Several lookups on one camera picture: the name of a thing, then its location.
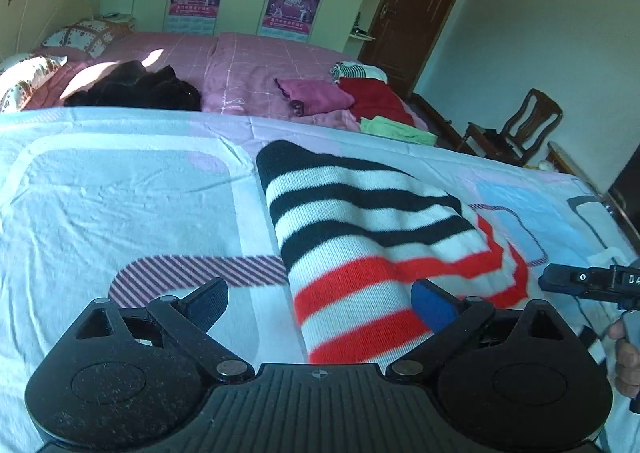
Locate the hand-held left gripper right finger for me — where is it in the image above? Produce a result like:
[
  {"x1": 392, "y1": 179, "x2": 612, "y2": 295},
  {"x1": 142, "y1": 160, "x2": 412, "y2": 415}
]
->
[{"x1": 384, "y1": 278, "x2": 567, "y2": 380}]

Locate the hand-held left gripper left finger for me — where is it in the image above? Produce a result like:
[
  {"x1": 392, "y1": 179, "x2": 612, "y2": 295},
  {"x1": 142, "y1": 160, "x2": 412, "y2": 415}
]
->
[{"x1": 74, "y1": 276, "x2": 252, "y2": 382}]

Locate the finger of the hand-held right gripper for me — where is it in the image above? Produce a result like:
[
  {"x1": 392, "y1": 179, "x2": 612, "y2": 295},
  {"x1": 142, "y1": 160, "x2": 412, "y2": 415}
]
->
[{"x1": 539, "y1": 263, "x2": 614, "y2": 299}]

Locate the striped knit sweater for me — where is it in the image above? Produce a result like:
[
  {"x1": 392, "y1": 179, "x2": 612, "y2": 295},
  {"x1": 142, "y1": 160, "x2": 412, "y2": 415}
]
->
[{"x1": 256, "y1": 139, "x2": 608, "y2": 368}]

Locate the black clothes pile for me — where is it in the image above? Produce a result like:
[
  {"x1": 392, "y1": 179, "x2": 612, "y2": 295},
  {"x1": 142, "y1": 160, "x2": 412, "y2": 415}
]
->
[{"x1": 63, "y1": 60, "x2": 203, "y2": 113}]

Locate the person's right hand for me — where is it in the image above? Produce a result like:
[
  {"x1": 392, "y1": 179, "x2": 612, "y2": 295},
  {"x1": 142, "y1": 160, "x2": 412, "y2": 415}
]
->
[{"x1": 607, "y1": 320, "x2": 633, "y2": 397}]

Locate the black television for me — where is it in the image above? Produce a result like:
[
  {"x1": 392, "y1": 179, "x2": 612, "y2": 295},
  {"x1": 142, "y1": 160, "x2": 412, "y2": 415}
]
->
[{"x1": 606, "y1": 152, "x2": 640, "y2": 236}]

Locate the light blue printed blanket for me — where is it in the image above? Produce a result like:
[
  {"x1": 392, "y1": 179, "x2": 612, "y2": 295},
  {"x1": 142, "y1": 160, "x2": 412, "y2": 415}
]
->
[{"x1": 0, "y1": 108, "x2": 640, "y2": 453}]

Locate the dark wooden chair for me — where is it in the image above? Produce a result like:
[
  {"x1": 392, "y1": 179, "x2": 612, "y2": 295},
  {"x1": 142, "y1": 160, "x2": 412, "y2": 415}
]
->
[{"x1": 462, "y1": 88, "x2": 564, "y2": 167}]

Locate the light green garment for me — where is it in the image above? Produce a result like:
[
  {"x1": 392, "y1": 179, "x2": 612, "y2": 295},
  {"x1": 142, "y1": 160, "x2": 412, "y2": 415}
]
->
[{"x1": 359, "y1": 116, "x2": 438, "y2": 147}]

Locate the red garment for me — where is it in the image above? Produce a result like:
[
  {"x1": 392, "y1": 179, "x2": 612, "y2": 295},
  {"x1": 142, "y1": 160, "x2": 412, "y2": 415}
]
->
[{"x1": 337, "y1": 77, "x2": 417, "y2": 127}]

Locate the magenta garment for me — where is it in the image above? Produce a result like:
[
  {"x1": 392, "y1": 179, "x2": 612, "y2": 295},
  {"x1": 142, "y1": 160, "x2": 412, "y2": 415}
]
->
[{"x1": 275, "y1": 77, "x2": 357, "y2": 119}]

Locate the pink checked bedsheet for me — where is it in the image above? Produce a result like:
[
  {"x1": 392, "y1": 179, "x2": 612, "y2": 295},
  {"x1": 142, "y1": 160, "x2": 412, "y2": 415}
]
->
[{"x1": 30, "y1": 30, "x2": 437, "y2": 135}]

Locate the green striped cloth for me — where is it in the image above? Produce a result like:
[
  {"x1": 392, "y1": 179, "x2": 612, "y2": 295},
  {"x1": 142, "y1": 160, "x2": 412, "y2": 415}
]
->
[{"x1": 328, "y1": 61, "x2": 389, "y2": 85}]

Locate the floral white pillow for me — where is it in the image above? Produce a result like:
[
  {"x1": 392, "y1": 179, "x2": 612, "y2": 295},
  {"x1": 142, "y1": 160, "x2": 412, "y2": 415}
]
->
[{"x1": 0, "y1": 54, "x2": 69, "y2": 114}]

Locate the checked patterned pillow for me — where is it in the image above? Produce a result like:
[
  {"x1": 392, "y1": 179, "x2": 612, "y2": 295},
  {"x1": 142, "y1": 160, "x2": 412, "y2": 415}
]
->
[{"x1": 41, "y1": 19, "x2": 134, "y2": 60}]

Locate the brown wooden door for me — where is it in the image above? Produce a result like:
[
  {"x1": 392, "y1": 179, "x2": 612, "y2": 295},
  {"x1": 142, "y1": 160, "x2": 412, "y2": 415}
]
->
[{"x1": 357, "y1": 0, "x2": 476, "y2": 97}]

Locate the cluttered bedside table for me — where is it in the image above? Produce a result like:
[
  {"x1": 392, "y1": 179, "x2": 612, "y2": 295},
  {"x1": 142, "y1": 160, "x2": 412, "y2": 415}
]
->
[{"x1": 99, "y1": 12, "x2": 137, "y2": 28}]

